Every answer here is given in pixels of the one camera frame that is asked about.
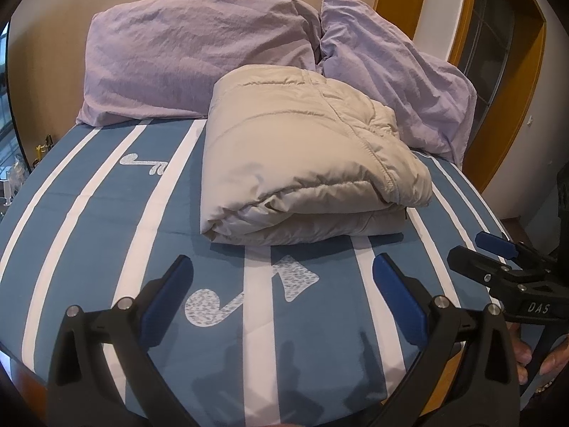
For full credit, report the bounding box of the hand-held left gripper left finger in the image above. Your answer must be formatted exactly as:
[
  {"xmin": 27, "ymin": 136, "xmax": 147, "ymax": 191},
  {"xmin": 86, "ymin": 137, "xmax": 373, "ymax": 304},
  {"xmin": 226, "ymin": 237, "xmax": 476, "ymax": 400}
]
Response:
[{"xmin": 47, "ymin": 254, "xmax": 195, "ymax": 427}]

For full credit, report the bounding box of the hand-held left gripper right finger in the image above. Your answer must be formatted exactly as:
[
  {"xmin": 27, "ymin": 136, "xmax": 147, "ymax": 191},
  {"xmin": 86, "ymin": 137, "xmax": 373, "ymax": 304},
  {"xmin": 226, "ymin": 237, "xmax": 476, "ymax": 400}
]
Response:
[{"xmin": 372, "ymin": 253, "xmax": 522, "ymax": 427}]

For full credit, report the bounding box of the beige puffer jacket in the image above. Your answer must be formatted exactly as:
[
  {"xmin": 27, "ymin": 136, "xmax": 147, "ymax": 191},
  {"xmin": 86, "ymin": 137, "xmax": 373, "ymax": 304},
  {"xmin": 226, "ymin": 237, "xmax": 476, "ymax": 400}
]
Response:
[{"xmin": 200, "ymin": 64, "xmax": 435, "ymax": 248}]

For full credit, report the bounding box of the black television screen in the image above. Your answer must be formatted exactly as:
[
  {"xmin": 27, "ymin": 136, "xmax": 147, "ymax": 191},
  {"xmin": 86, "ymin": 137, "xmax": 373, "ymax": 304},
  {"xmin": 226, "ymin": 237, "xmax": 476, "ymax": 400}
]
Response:
[{"xmin": 0, "ymin": 20, "xmax": 22, "ymax": 174}]

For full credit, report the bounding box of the lavender pillow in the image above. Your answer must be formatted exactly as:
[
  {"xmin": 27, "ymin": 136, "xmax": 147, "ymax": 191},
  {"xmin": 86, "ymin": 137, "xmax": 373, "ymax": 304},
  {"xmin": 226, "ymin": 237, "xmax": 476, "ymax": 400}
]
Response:
[
  {"xmin": 75, "ymin": 0, "xmax": 322, "ymax": 128},
  {"xmin": 318, "ymin": 0, "xmax": 478, "ymax": 166}
]

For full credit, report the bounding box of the person's right hand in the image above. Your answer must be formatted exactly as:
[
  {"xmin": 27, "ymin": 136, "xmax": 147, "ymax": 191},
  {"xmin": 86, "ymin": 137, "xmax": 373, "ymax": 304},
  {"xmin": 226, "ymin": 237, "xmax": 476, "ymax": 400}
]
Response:
[{"xmin": 507, "ymin": 321, "xmax": 562, "ymax": 393}]

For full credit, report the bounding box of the wooden framed glass door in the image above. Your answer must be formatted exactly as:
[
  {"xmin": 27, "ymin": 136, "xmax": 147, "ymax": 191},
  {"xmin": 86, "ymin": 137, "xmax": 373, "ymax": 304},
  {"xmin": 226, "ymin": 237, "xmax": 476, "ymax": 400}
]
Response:
[{"xmin": 449, "ymin": 0, "xmax": 548, "ymax": 199}]

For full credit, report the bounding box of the blue white striped bed sheet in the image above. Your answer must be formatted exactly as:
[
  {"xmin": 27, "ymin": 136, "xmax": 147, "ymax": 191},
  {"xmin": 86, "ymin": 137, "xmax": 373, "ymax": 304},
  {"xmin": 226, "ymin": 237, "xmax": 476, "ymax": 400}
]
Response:
[{"xmin": 0, "ymin": 116, "xmax": 512, "ymax": 427}]

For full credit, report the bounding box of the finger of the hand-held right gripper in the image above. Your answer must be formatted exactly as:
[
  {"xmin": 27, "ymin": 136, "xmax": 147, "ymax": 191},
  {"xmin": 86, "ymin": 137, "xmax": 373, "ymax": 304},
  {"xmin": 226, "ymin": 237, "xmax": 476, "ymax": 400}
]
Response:
[
  {"xmin": 475, "ymin": 231, "xmax": 534, "ymax": 264},
  {"xmin": 447, "ymin": 247, "xmax": 516, "ymax": 289}
]

